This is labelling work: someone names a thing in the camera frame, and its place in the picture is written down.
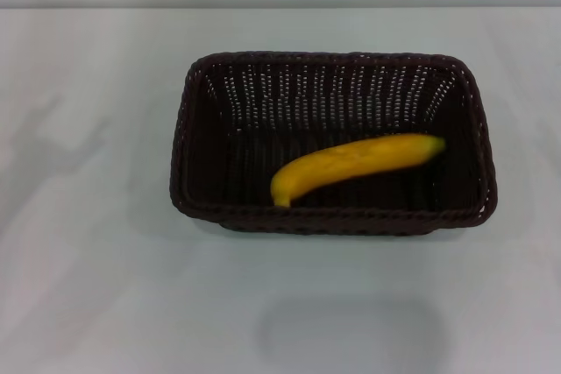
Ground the dark brown woven basket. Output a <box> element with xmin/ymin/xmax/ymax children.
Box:
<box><xmin>168</xmin><ymin>51</ymin><xmax>499</xmax><ymax>236</ymax></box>

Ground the yellow banana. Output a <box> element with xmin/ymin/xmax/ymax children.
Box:
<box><xmin>270</xmin><ymin>132</ymin><xmax>447</xmax><ymax>208</ymax></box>

